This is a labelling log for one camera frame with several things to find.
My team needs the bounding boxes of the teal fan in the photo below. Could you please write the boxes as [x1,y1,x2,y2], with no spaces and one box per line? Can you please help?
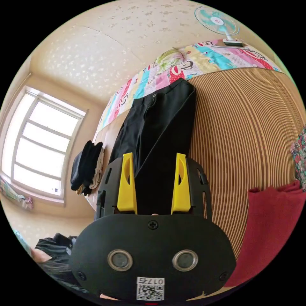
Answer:
[194,6,245,47]

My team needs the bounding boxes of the red garment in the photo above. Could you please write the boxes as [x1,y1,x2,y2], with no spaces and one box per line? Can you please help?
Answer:
[224,180,303,288]

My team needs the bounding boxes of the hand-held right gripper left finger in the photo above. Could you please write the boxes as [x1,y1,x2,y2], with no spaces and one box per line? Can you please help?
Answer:
[116,152,138,214]

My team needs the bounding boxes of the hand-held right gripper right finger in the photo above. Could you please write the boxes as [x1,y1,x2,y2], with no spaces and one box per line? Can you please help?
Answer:
[171,153,192,215]

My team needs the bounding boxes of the dark floral garment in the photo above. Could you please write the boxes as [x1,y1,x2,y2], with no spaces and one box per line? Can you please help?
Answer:
[289,128,306,192]

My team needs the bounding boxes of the black pants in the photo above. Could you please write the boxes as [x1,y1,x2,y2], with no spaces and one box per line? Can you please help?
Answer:
[109,77,197,215]

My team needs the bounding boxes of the window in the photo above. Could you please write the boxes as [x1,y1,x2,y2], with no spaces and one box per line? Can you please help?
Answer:
[0,86,89,204]

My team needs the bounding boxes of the bed with woven striped mat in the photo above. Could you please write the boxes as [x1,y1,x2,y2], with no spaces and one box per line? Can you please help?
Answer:
[92,39,302,263]

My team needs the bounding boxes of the pile of clothes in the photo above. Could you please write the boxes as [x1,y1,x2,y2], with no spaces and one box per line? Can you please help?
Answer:
[70,140,106,196]

